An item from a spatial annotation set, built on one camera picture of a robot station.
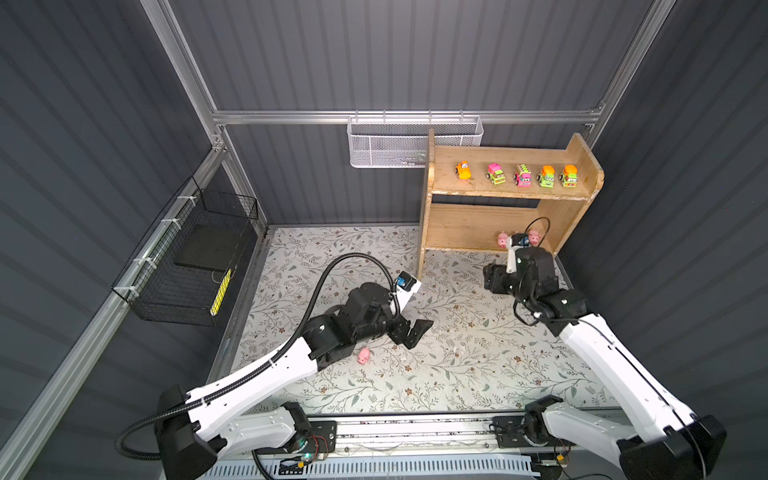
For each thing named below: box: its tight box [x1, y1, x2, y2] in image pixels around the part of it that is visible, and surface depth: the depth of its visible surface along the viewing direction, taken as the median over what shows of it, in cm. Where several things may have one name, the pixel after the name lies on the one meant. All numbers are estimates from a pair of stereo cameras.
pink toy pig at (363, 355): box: [357, 347, 371, 365], surface depth 88 cm
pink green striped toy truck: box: [513, 163, 533, 188], surface depth 71 cm
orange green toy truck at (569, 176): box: [559, 164, 578, 188], surface depth 71 cm
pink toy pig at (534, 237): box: [528, 228, 542, 247], surface depth 88 cm
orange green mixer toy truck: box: [536, 164, 556, 188], surface depth 71 cm
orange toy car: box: [455, 160, 472, 180], surface depth 74 cm
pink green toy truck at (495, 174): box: [486, 162, 507, 185], surface depth 72 cm
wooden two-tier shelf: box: [417, 128, 605, 279], surface depth 75 cm
